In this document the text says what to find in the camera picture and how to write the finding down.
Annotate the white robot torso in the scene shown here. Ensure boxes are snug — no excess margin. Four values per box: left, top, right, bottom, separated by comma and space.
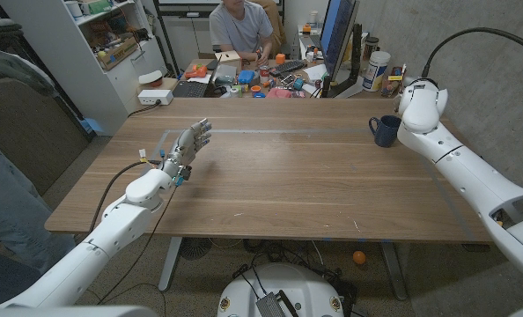
217, 262, 345, 317

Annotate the seated person grey t-shirt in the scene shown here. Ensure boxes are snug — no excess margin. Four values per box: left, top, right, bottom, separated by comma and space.
208, 0, 275, 67

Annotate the black laptop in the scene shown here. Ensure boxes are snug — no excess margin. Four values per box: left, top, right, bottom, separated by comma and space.
172, 55, 223, 99

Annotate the white power box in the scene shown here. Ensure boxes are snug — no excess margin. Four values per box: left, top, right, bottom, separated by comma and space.
136, 89, 174, 107

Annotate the cardboard box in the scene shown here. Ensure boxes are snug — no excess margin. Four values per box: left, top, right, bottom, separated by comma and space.
96, 35, 140, 71

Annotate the round floor fan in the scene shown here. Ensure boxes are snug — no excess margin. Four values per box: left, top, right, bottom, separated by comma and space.
180, 237, 213, 262

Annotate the black metal rack frame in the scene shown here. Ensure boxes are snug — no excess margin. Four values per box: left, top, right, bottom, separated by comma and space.
152, 0, 183, 77

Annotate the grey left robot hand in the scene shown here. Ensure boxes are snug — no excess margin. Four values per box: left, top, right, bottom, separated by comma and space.
160, 117, 213, 186

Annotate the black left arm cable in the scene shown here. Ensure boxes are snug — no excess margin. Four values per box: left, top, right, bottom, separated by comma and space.
87, 148, 166, 234

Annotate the brown chair back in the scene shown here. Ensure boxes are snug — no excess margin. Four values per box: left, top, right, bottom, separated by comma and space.
252, 0, 287, 56

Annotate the grey table leg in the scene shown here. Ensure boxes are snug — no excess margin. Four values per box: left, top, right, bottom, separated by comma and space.
379, 241, 409, 302
158, 237, 183, 292

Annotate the white cap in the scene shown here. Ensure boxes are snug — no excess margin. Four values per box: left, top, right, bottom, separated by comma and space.
137, 69, 164, 88

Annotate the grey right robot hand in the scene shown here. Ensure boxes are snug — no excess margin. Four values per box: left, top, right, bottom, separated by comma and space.
392, 90, 406, 114

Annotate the dark jar black lid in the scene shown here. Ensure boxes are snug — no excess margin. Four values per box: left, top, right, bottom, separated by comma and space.
362, 36, 380, 62

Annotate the white canister blue label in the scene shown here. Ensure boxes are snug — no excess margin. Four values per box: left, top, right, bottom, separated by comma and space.
361, 50, 392, 92

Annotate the standing person in jeans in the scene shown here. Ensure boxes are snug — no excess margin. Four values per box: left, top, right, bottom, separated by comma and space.
0, 127, 77, 275

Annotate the orange toy drill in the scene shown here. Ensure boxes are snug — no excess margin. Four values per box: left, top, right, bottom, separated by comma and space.
183, 63, 209, 80

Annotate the clear plastic cup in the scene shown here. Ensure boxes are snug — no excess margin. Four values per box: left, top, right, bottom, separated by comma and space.
379, 75, 399, 98

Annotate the small wooden box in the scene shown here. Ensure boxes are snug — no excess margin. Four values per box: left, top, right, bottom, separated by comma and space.
214, 49, 243, 71

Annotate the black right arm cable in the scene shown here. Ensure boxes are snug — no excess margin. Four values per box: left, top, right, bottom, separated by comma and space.
422, 26, 523, 79

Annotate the cluttered wooden desk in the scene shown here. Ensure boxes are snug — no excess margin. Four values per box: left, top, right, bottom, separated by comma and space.
173, 56, 403, 100

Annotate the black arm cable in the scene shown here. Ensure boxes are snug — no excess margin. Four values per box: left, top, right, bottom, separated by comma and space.
422, 26, 523, 79
87, 148, 166, 234

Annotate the black keyboard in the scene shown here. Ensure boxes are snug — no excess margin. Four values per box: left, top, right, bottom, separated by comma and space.
269, 59, 309, 78

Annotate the pink cloth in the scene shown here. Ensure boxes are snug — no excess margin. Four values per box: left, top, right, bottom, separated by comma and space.
265, 86, 293, 100

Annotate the computer monitor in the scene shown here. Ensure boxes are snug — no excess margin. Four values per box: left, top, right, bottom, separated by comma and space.
319, 0, 360, 83

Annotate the black monitor stand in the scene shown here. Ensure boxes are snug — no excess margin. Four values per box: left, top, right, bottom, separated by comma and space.
320, 24, 364, 99

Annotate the white shelf unit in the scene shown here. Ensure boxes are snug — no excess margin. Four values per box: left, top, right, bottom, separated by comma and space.
0, 0, 170, 136

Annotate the dark blue mug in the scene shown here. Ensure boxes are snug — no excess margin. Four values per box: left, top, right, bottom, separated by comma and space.
368, 114, 404, 149

